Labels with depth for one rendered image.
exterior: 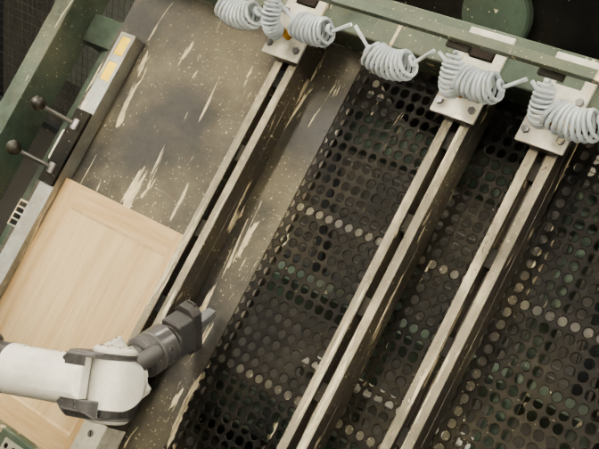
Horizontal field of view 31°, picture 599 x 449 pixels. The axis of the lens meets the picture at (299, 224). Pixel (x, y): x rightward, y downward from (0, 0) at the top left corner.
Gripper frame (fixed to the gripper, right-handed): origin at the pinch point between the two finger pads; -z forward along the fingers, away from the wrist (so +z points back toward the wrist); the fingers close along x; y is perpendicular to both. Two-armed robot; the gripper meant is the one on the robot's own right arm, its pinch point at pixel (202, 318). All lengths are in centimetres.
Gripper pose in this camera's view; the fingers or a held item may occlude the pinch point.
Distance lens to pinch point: 227.1
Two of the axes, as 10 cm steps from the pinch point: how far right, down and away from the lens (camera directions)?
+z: -6.3, 3.9, -6.7
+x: 0.3, -8.5, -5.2
